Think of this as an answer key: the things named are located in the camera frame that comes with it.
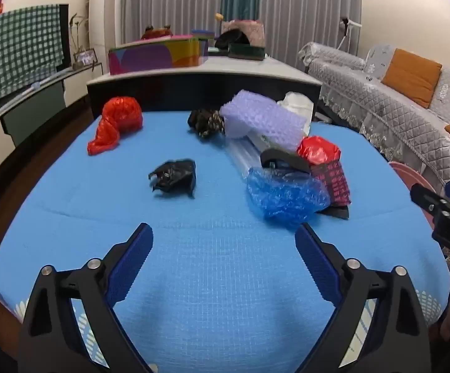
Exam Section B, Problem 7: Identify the blue plastic bag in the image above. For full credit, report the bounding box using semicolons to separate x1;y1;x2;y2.
247;166;331;229

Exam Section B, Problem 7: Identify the white-topped coffee table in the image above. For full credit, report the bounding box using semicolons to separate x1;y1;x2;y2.
86;55;322;121

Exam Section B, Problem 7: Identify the black floral patterned bag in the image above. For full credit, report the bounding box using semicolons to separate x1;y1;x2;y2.
187;109;226;139

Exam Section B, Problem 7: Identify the stack of pastel bowls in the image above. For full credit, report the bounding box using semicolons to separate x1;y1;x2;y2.
191;29;214;49

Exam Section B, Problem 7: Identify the black plastic piece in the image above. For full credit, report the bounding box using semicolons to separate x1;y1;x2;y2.
260;148;311;175

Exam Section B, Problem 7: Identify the pink lace basket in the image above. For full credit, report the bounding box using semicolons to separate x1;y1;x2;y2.
221;19;266;47

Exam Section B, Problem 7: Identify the purple bubble wrap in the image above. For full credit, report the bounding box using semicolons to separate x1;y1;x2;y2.
220;89;305;152

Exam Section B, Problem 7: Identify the white paper bag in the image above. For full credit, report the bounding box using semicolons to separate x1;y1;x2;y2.
277;92;314;135

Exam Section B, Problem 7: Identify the thin bamboo plant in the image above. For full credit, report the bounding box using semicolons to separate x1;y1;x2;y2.
70;12;89;53

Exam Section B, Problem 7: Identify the dark green bowl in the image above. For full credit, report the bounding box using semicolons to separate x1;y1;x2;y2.
228;43;267;61

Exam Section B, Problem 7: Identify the small photo frame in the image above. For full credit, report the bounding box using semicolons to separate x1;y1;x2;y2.
73;48;98;67

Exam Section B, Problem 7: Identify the black television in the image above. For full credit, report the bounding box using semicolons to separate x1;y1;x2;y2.
0;3;72;125

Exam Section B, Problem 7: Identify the large red plastic bag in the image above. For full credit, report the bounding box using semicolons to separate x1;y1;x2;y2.
87;96;144;157

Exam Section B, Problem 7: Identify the grey quilted sofa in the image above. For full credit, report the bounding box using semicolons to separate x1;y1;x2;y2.
298;41;450;187

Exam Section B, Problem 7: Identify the small red plastic bag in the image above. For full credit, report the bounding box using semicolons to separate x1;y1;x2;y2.
296;136;342;166

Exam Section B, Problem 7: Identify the colourful tin box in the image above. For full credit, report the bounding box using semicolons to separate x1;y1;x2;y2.
108;34;209;75

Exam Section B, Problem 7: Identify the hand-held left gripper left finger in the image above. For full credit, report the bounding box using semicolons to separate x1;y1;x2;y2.
17;222;159;373

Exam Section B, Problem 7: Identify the black packet with red pattern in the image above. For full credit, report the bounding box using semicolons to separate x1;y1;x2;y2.
310;161;352;219

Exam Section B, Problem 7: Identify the green checked cloth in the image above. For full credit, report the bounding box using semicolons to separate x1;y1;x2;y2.
0;4;66;111

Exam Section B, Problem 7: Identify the television cabinet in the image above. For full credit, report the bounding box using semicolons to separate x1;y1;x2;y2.
0;62;104;148

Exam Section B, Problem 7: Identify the pink plastic basin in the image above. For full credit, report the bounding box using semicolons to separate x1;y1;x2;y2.
389;161;441;228

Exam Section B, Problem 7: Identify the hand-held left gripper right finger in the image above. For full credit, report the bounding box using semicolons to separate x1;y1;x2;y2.
295;223;432;373

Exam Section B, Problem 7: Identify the white floor lamp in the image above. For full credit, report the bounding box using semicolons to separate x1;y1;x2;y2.
339;16;363;53

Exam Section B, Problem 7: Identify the grey curtain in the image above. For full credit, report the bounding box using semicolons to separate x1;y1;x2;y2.
120;0;225;45
258;0;363;63

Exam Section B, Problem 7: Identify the red teapot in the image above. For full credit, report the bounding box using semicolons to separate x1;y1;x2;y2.
141;24;173;40

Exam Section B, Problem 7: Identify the black plastic bag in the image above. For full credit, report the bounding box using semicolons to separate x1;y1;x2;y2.
148;159;198;199

